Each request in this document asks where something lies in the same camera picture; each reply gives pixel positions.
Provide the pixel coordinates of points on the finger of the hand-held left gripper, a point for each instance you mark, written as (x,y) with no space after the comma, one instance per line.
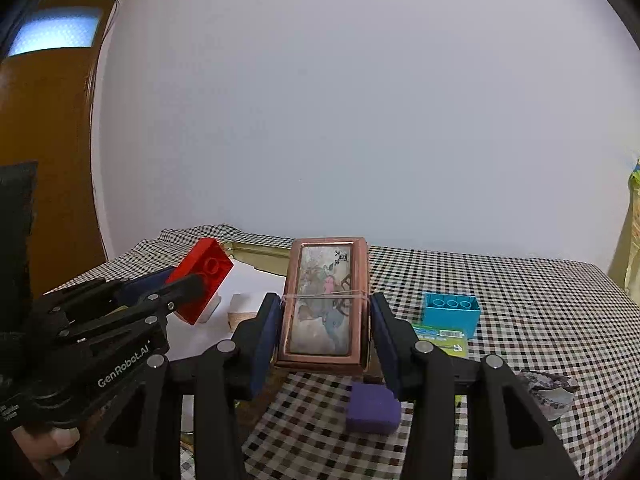
(175,295)
(150,285)

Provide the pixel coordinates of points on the red building block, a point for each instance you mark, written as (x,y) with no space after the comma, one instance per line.
(205,265)

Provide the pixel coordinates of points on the checkered tablecloth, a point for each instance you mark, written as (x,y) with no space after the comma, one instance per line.
(525,300)

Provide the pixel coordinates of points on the white cardboard box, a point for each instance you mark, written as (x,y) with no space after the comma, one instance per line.
(245,304)

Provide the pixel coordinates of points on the green printed card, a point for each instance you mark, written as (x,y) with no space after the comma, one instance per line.
(450,346)

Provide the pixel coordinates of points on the purple sponge block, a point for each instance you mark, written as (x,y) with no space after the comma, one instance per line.
(372,410)

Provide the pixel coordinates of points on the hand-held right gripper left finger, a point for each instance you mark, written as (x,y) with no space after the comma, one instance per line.
(262,340)

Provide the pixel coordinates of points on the small white block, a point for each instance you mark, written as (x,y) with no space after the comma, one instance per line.
(212,311)

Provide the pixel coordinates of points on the brown wooden door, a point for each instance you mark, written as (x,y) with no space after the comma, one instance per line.
(55,110)

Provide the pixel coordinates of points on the person's left hand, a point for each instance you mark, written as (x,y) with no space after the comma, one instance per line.
(45,447)

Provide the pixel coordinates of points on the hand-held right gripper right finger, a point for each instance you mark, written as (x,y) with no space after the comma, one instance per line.
(385,345)

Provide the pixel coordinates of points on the blue building block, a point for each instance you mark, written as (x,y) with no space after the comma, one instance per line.
(450,317)

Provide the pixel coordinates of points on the white paper sheet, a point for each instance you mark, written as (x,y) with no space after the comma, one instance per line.
(245,280)

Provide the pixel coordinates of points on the copper framed picture box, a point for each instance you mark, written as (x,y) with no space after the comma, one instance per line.
(320,310)

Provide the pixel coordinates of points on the yellow green cloth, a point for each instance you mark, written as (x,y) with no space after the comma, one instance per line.
(632,240)

